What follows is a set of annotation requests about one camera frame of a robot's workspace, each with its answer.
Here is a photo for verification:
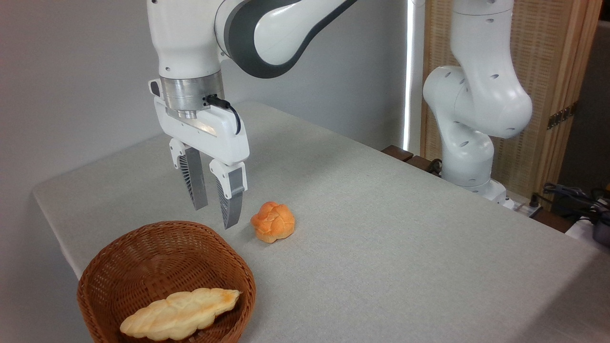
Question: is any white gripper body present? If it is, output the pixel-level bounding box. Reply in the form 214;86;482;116
149;79;250;167

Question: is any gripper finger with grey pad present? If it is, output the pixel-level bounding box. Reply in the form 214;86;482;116
169;138;209;211
209;159;248;230

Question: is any long braided bread loaf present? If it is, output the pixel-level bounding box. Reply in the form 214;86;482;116
120;288;241;341

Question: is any round orange bread bun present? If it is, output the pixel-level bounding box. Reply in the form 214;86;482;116
251;201;296;244

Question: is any brown wicker basket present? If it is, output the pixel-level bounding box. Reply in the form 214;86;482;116
77;221;257;343

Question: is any grey tablecloth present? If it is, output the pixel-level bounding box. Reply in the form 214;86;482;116
32;101;610;343

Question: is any wooden rattan folding screen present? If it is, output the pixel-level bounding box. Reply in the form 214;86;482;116
420;0;604;203

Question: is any brass screen hinge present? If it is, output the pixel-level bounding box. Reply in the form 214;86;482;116
547;102;579;131

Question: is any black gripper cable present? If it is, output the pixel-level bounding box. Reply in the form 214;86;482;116
204;94;242;135

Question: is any white vertical post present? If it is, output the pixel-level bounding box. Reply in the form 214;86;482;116
403;0;426;154

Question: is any black cable bundle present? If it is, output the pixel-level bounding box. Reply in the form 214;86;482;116
530;183;610;225

